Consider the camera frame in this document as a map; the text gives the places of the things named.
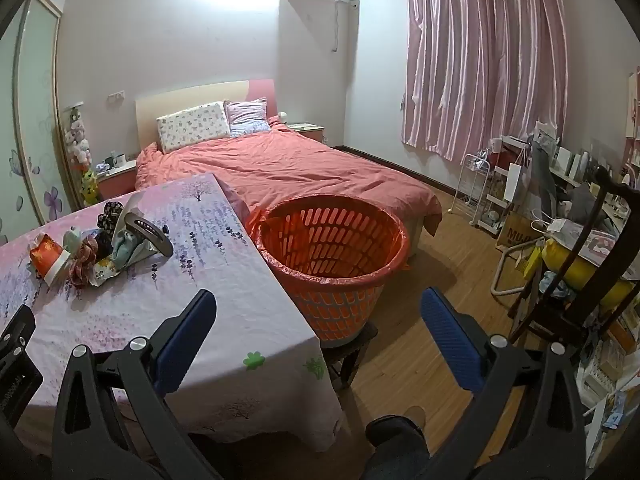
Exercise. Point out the printed paper wrapper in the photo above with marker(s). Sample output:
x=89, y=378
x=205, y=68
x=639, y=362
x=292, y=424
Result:
x=105, y=272

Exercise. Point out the pink striped pillow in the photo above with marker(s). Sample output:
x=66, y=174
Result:
x=247, y=115

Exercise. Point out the white trolley cart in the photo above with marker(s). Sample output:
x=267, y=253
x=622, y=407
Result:
x=497, y=200

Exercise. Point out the flower-print sliding wardrobe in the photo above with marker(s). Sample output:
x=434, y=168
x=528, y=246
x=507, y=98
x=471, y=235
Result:
x=35, y=135

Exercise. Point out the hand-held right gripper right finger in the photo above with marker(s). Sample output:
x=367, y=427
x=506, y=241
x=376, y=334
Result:
x=450, y=340

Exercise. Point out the black floral cloth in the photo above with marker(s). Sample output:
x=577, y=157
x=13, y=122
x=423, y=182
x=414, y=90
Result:
x=107, y=217

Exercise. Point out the person's leg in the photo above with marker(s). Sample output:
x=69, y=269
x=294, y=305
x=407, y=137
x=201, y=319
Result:
x=395, y=445

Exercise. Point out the yellow paper bag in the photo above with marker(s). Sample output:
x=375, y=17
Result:
x=531, y=262

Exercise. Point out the white tube frame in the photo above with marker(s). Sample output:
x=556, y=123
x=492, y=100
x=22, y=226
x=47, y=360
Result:
x=497, y=280

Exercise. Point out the white paper bag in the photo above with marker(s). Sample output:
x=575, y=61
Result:
x=515, y=185

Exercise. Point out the teal packet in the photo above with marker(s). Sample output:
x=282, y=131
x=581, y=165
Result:
x=122, y=252

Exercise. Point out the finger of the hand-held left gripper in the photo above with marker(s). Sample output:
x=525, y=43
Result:
x=17, y=327

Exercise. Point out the pink nightstand with clutter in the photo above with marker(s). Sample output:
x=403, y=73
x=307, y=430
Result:
x=117, y=182

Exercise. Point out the pink nightstand with book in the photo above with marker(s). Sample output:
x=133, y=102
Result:
x=310, y=132

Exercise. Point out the cardboard box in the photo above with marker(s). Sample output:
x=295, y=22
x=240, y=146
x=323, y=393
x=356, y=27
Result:
x=515, y=232

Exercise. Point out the white floral pillow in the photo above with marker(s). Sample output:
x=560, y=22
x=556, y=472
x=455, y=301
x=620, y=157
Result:
x=192, y=125

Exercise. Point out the pink striped curtain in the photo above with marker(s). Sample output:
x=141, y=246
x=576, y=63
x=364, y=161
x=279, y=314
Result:
x=485, y=60

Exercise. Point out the white mug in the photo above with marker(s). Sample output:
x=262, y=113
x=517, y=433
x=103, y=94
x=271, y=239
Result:
x=119, y=160

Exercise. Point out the dark wooden chair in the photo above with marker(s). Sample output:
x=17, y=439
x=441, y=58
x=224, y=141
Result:
x=582, y=240

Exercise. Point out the yellow cushion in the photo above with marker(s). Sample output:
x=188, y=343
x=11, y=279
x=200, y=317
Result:
x=555, y=257

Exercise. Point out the cream and pink headboard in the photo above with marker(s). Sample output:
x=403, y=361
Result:
x=175, y=100

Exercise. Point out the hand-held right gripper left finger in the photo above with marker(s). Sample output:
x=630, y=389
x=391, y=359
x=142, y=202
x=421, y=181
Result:
x=185, y=340

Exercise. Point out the white wall socket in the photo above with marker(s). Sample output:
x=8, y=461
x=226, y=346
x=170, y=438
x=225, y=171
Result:
x=116, y=96

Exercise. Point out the bed with coral duvet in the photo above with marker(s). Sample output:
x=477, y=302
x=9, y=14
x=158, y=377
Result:
x=300, y=170

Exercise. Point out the white bookshelf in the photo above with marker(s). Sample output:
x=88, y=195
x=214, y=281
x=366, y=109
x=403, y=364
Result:
x=607, y=385

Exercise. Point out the floral pink tablecloth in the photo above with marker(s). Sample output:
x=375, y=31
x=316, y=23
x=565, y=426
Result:
x=215, y=300

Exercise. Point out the red and white snack packet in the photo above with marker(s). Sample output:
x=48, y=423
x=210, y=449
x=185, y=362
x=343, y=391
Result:
x=47, y=257

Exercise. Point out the white round lamp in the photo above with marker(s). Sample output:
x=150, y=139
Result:
x=282, y=117

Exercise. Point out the dark wooden stool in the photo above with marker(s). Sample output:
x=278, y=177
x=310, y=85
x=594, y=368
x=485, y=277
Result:
x=350, y=355

